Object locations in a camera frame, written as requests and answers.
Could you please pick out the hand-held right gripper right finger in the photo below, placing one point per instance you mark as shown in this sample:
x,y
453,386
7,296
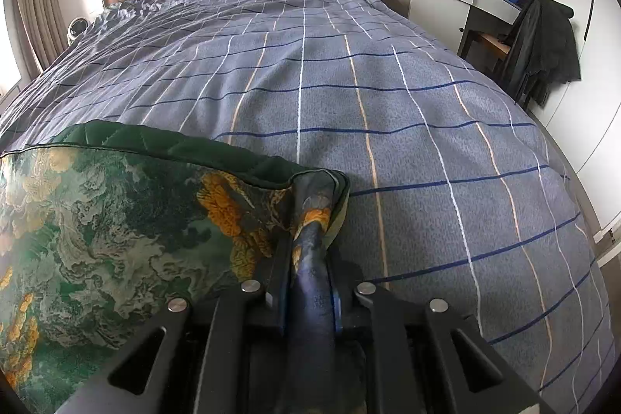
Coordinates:
x,y
337,303

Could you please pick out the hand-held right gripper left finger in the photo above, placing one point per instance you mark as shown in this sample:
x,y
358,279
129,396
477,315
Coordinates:
x,y
274,297

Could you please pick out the green cloud-print padded jacket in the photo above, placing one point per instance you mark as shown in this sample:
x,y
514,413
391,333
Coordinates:
x,y
121,225

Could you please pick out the bed with purple checked duvet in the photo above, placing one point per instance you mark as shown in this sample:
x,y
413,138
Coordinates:
x,y
388,103

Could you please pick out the wooden chair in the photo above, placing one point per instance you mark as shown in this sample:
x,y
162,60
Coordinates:
x,y
490,43

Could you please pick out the dark coat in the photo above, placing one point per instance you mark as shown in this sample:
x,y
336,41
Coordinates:
x,y
543,45

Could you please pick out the small white fan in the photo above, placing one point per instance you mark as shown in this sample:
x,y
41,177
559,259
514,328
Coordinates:
x,y
77,29

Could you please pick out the white wardrobe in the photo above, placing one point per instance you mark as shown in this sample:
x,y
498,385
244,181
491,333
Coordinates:
x,y
596,79

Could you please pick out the brown curtain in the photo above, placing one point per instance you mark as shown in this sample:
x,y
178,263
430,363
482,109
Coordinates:
x,y
39,6

